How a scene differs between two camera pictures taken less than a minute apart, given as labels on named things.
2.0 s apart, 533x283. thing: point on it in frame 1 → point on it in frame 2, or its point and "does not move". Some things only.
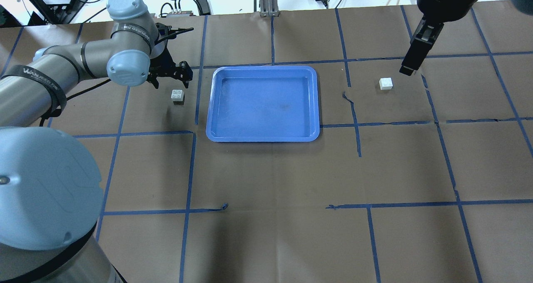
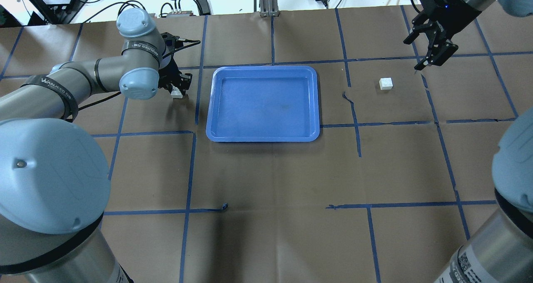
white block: (177, 95) does not move
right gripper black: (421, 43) → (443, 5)
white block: (386, 83) does not move
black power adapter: (202, 5) does not move
